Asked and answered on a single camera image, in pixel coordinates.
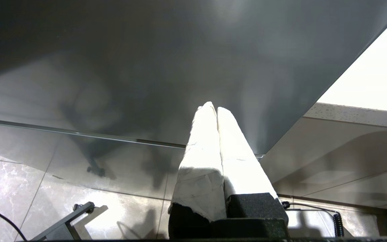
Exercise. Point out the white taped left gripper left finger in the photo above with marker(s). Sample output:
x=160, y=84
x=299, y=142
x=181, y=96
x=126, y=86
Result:
x=200, y=174

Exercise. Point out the grey glossy cabinet door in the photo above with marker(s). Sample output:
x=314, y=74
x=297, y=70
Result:
x=146, y=67

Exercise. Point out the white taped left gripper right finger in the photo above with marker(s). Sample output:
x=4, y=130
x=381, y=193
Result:
x=240, y=168

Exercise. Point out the grey metal stand leg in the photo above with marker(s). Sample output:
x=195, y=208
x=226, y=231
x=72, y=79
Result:
x=64, y=227

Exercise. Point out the beige base cabinet front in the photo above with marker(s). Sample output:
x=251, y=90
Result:
x=331, y=158

